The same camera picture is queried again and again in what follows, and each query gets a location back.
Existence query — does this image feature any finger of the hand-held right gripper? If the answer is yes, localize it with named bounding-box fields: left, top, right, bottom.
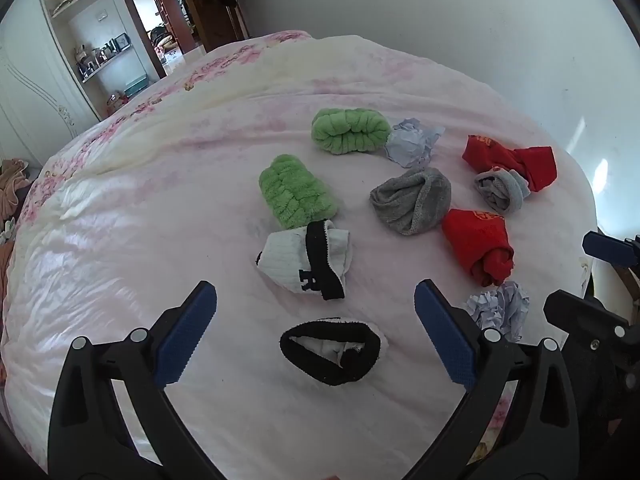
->
left=543, top=288, right=632, bottom=357
left=582, top=230, right=640, bottom=267

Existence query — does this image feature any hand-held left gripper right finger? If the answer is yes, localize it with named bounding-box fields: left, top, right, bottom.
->
left=400, top=279, right=593, bottom=480

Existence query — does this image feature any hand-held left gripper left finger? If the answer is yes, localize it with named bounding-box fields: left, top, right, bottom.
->
left=48, top=280, right=231, bottom=480

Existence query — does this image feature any white paper ball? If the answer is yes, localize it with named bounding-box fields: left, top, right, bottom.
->
left=466, top=281, right=531, bottom=343

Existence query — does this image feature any red sock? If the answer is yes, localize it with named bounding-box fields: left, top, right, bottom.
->
left=461, top=134, right=558, bottom=193
left=441, top=208, right=516, bottom=287

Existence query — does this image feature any white sock with black cuff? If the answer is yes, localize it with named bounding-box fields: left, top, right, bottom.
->
left=279, top=317, right=390, bottom=387

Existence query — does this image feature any small grey sock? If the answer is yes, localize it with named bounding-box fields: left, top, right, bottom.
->
left=474, top=166, right=531, bottom=213

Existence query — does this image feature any white sock with black band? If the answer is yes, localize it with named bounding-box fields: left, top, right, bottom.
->
left=255, top=218, right=353, bottom=302

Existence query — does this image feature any large grey sock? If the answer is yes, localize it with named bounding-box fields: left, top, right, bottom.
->
left=370, top=166, right=453, bottom=236

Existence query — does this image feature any pink floral blanket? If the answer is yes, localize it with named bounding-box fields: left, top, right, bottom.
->
left=0, top=30, right=601, bottom=480

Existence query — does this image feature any green fluffy sock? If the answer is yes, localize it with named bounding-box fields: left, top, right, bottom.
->
left=311, top=108, right=392, bottom=155
left=258, top=154, right=341, bottom=231

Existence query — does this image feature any light blue sock far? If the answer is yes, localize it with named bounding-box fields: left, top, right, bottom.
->
left=383, top=118, right=446, bottom=169

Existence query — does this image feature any brown cloth pile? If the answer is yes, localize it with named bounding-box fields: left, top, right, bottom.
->
left=0, top=158, right=32, bottom=206

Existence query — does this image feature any white shelf cabinet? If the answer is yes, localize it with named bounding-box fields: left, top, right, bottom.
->
left=0, top=0, right=168, bottom=166

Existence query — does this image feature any brown wooden wardrobe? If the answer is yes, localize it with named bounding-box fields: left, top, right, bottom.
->
left=150, top=0, right=251, bottom=56

